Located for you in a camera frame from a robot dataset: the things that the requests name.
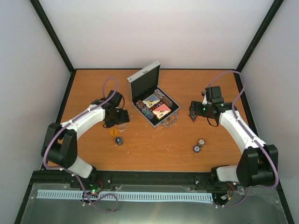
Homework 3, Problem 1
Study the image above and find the black triangular dealer token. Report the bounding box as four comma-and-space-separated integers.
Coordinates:
188, 113, 197, 122

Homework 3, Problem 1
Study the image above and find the clear round dealer button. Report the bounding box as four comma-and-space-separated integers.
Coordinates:
117, 124, 127, 132

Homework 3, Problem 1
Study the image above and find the yellow blind button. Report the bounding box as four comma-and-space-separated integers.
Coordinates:
109, 128, 119, 136

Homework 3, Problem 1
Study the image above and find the black poker chip stack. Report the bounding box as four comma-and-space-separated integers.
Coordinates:
115, 137, 123, 146

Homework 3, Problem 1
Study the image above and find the red white chip stack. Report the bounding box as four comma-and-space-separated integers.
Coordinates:
197, 139, 206, 147

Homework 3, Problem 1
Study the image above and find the red playing card deck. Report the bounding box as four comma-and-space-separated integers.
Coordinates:
152, 104, 171, 120

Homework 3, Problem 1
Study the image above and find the blue playing card deck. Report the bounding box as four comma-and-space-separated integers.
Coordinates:
142, 94, 160, 109

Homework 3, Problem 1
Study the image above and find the blue white chip stack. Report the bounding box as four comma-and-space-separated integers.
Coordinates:
192, 145, 201, 153

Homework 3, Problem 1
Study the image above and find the silver aluminium poker case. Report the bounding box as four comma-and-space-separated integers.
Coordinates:
127, 61, 180, 128

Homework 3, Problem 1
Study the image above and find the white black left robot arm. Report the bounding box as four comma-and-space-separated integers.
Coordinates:
41, 90, 129, 188

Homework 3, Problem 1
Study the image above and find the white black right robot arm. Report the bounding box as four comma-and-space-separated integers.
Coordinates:
189, 86, 279, 189

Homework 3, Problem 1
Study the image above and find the left chip row in case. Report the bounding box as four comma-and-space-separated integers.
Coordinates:
136, 100, 154, 119

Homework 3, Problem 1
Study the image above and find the chip row in case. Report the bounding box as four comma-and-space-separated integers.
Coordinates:
136, 100, 154, 119
154, 89, 173, 107

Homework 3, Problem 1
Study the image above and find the red dice row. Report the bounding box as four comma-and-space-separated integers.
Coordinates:
150, 102, 163, 111

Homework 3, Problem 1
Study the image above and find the right chip row in case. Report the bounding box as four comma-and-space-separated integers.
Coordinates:
154, 89, 173, 107

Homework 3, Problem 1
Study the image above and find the green led circuit board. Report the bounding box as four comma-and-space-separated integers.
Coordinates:
90, 180, 103, 195

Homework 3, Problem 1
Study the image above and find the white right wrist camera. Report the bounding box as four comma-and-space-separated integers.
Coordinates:
201, 91, 207, 105

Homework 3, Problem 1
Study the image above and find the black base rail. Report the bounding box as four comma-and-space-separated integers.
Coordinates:
30, 169, 278, 191

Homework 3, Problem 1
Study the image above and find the light blue cable duct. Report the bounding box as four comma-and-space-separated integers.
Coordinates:
36, 189, 213, 203

